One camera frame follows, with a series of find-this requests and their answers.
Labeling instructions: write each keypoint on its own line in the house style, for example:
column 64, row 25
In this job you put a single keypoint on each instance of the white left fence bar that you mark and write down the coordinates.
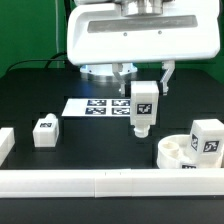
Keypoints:
column 7, row 141

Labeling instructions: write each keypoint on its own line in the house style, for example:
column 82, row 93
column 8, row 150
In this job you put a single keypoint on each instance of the black vertical pole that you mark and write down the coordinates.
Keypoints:
column 67, row 7

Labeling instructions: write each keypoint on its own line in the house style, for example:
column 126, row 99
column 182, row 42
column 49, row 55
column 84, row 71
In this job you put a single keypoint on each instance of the white round stool seat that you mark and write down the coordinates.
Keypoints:
column 172, row 154

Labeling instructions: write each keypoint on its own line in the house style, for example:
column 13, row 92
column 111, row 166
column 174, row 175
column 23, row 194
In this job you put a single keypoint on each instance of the white tag sheet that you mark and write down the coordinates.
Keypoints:
column 97, row 108

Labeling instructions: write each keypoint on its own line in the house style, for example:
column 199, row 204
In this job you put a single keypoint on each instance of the white fence bar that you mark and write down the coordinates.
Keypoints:
column 7, row 141
column 111, row 183

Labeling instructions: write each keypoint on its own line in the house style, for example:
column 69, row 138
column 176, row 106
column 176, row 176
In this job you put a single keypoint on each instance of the white front fence bar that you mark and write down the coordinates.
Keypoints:
column 111, row 183

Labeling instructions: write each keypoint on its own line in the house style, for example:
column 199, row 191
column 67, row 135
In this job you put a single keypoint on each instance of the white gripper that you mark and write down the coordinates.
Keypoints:
column 101, row 34

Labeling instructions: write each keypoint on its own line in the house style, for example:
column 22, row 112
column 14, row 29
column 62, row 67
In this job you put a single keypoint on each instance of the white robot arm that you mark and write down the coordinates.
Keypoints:
column 130, row 8

